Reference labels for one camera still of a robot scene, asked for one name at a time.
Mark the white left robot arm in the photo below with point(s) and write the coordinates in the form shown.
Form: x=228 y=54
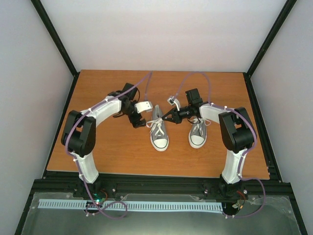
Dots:
x=79 y=134

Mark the black left frame post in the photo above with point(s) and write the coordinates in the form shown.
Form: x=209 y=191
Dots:
x=41 y=11

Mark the grey sneaker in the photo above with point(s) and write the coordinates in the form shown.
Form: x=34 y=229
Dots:
x=159 y=143
x=195 y=141

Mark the clear plastic front sheet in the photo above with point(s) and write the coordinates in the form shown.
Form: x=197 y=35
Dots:
x=276 y=217

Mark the black right frame post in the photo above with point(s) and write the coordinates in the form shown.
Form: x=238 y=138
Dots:
x=278 y=23

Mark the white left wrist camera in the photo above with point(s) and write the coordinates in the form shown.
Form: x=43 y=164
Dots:
x=144 y=106

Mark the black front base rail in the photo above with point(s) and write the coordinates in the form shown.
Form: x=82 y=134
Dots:
x=116 y=186

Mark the black frame post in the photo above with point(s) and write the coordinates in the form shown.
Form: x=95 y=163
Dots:
x=41 y=11
x=278 y=23

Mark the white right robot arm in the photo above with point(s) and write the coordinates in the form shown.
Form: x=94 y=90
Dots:
x=237 y=131

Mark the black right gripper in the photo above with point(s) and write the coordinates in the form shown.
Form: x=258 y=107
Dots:
x=176 y=118

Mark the light blue cable duct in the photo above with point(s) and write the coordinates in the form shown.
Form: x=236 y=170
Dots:
x=132 y=206

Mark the white shoelace of sneaker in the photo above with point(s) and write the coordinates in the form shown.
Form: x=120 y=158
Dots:
x=156 y=127
x=199 y=127

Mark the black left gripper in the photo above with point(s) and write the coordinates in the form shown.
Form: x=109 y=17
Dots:
x=133 y=121

